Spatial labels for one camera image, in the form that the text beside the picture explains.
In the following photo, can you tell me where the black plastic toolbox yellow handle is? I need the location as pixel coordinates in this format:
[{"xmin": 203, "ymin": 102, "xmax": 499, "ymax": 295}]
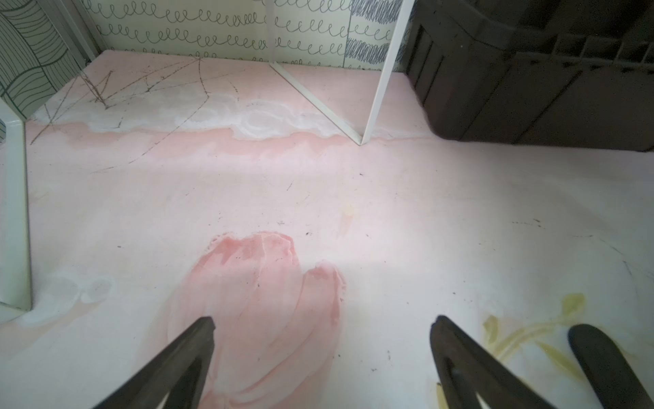
[{"xmin": 405, "ymin": 1, "xmax": 653, "ymax": 152}]

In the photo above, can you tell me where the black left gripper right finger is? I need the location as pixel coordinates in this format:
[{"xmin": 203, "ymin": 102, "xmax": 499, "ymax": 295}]
[{"xmin": 430, "ymin": 315, "xmax": 552, "ymax": 408}]

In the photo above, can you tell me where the pink floral table mat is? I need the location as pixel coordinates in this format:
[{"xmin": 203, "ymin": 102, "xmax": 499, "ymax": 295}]
[{"xmin": 1, "ymin": 52, "xmax": 653, "ymax": 408}]

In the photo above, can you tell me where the white wooden two-tier shelf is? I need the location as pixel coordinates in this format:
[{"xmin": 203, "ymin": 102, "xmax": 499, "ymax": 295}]
[{"xmin": 0, "ymin": 0, "xmax": 416, "ymax": 312}]

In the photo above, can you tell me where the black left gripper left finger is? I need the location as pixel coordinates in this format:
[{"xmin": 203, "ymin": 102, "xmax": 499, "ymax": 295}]
[{"xmin": 96, "ymin": 316, "xmax": 216, "ymax": 408}]

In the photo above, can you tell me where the grey folding laptop stand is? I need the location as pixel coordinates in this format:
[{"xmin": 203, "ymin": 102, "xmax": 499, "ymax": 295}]
[{"xmin": 568, "ymin": 324, "xmax": 653, "ymax": 409}]

